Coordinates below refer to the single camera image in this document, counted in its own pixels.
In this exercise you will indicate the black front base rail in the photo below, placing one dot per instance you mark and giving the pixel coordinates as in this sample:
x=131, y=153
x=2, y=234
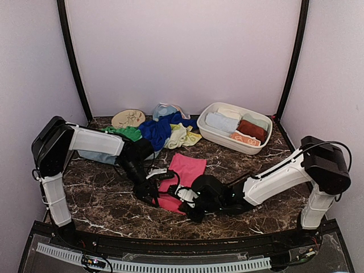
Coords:
x=268, y=244

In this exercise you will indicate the black frame post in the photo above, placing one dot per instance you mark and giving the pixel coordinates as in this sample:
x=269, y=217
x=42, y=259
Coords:
x=66, y=32
x=303, y=15

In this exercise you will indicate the black left frame post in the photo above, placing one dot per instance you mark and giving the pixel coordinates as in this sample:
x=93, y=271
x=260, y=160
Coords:
x=66, y=32

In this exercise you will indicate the orange patterned rolled towel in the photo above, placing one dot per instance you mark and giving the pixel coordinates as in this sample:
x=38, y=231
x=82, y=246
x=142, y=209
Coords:
x=245, y=139

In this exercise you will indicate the beige bird-painted plate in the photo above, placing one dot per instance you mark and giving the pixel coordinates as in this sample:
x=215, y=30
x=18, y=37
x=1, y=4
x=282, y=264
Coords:
x=129, y=117

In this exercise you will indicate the black right frame post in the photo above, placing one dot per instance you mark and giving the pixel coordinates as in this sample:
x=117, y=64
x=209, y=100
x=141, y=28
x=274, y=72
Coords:
x=303, y=15

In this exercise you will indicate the pink towel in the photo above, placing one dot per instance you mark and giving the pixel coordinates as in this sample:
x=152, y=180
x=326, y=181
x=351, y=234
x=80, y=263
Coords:
x=188, y=169

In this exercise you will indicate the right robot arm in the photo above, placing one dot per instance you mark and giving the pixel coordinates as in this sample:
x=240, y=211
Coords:
x=317, y=161

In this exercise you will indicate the large pale blue towel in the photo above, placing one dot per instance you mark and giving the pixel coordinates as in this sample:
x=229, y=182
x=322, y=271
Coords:
x=221, y=122

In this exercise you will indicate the royal blue towel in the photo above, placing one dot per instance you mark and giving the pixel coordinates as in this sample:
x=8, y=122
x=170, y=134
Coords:
x=157, y=132

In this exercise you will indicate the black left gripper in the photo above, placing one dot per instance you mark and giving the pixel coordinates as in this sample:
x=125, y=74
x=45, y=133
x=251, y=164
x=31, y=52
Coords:
x=141, y=189

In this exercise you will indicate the brown rolled towel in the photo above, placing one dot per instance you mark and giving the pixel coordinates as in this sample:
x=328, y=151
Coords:
x=252, y=130

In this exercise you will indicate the light blue dotted towel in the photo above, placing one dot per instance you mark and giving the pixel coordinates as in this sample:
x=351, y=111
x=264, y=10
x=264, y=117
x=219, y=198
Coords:
x=162, y=110

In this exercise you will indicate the white slotted cable duct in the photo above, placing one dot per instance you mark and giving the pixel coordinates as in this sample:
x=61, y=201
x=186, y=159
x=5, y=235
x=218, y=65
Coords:
x=153, y=263

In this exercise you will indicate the pale yellow patterned towel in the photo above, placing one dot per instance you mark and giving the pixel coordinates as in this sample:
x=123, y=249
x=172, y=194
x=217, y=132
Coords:
x=182, y=136

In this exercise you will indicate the white rolled towel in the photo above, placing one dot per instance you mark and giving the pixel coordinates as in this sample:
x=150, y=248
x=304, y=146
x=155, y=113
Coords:
x=229, y=113

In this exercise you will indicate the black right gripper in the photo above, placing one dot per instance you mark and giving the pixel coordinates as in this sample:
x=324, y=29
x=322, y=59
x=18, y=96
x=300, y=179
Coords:
x=197, y=217

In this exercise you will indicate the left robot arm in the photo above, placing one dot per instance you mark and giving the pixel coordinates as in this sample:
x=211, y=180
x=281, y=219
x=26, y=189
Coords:
x=51, y=148

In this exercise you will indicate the white plastic basin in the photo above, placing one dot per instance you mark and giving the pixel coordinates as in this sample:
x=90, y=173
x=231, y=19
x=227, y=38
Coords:
x=223, y=138

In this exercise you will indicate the grey-blue towel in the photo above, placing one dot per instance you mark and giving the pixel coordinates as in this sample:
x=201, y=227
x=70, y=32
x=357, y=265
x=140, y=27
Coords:
x=94, y=156

